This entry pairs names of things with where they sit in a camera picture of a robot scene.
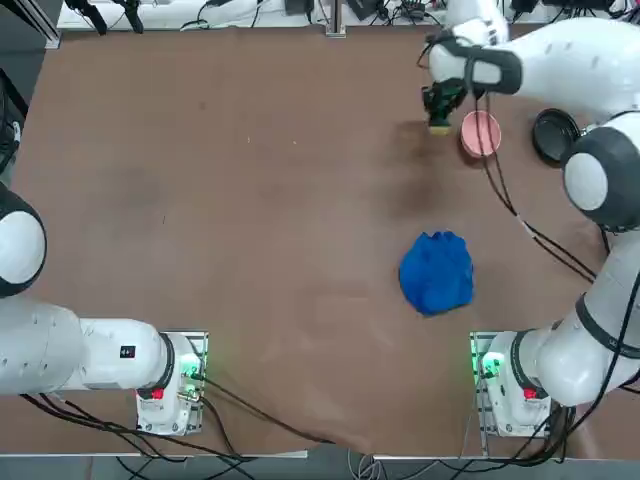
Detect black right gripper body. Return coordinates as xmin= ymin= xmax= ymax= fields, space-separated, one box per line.
xmin=423 ymin=79 xmax=471 ymax=109

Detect pink bowl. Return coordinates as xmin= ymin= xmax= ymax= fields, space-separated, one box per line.
xmin=459 ymin=110 xmax=503 ymax=162

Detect black frying pan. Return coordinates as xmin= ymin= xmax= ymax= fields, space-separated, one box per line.
xmin=531 ymin=108 xmax=582 ymax=164

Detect blue cloth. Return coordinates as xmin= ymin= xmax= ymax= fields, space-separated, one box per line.
xmin=398 ymin=230 xmax=476 ymax=318

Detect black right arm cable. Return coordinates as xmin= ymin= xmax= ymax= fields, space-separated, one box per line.
xmin=462 ymin=47 xmax=599 ymax=281

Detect aluminium camera post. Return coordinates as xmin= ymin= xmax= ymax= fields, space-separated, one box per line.
xmin=325 ymin=0 xmax=347 ymax=37

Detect black cable across table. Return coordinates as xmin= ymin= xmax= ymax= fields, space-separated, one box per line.
xmin=197 ymin=372 xmax=346 ymax=449

